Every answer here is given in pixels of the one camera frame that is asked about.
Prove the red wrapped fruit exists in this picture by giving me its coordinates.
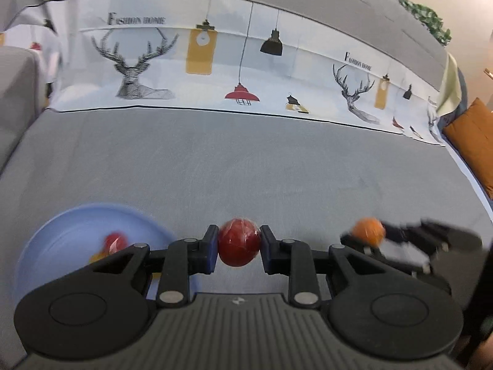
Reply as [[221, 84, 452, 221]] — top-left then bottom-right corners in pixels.
[[103, 231, 129, 255]]

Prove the red apple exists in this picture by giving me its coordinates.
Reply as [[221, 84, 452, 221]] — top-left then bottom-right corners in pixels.
[[217, 218, 261, 267]]

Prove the grey printed sofa cover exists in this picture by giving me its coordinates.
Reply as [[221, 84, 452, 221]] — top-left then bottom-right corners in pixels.
[[1, 0, 492, 368]]

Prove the blue plastic plate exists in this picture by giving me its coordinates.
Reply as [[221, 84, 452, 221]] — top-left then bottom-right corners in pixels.
[[13, 203, 177, 303]]

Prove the plain orange fruit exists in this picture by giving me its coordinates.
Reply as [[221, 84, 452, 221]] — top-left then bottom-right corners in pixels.
[[350, 217, 386, 247]]

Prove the orange cushion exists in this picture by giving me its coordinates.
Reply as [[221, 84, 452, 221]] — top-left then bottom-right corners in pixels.
[[443, 98, 493, 199]]

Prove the pale yellow cloth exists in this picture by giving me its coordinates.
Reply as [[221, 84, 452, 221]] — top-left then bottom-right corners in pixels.
[[436, 53, 462, 117]]

